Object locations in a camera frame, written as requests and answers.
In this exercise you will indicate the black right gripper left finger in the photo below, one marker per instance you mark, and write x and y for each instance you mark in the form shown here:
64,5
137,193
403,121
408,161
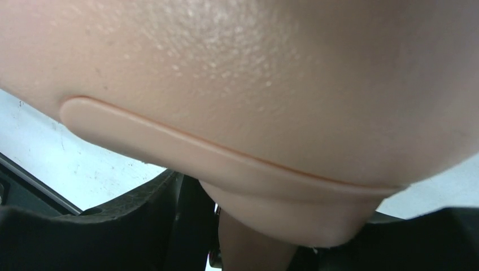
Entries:
168,223

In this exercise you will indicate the pink hard-shell suitcase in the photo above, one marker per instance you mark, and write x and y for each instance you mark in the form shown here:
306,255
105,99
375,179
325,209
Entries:
298,118

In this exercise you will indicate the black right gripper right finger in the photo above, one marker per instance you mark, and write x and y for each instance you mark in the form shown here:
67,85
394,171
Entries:
446,239

